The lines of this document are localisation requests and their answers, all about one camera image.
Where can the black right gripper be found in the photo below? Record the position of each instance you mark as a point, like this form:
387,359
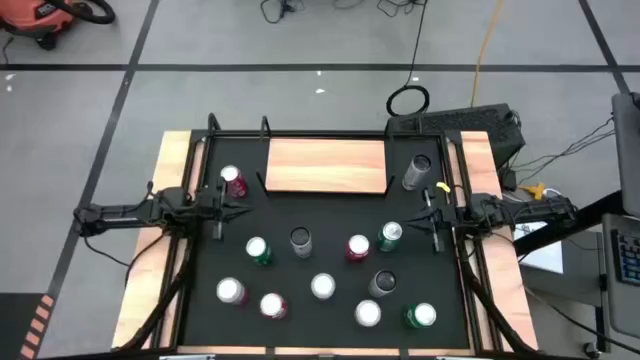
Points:
444,218

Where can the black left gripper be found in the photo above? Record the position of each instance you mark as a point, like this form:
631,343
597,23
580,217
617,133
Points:
218,230

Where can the red Coca-Cola Star Wars can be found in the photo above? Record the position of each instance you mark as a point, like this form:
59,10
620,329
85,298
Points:
236,186

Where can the green Sprite can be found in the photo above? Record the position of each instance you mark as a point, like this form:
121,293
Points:
390,234
257,247
424,314

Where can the tall silver Celsius can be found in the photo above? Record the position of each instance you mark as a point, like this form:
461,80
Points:
384,281
415,175
301,240

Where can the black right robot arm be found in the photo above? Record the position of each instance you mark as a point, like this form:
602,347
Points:
525,207

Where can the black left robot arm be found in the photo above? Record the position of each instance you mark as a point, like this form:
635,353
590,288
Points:
125,212

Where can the yellow tag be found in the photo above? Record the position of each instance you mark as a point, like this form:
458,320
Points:
443,186

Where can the dark red soda can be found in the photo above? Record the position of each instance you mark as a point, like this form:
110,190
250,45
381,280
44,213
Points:
358,246

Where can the pink and silver Spindrift can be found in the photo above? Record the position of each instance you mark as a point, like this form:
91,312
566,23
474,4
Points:
323,286
367,313
230,290

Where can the black table mat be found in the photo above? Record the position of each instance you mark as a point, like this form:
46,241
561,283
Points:
320,215

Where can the wooden tray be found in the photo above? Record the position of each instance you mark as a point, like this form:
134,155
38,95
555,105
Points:
325,165

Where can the yellow power splitter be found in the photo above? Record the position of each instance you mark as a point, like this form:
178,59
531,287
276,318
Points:
534,190

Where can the white paper sheet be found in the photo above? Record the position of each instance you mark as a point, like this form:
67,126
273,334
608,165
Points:
542,255

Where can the black stand beam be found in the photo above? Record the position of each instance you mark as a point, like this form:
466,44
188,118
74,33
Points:
565,226

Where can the grey keyboard console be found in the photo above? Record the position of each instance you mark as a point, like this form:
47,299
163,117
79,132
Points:
627,257

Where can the black caster wheel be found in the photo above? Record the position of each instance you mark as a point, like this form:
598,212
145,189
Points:
591,348

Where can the flat computer monitor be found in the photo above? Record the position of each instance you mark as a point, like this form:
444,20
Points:
627,150

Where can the black mat with orange stripes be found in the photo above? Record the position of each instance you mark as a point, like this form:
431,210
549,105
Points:
15,325

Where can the orange shop vacuum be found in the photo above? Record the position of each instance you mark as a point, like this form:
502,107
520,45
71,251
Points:
35,15

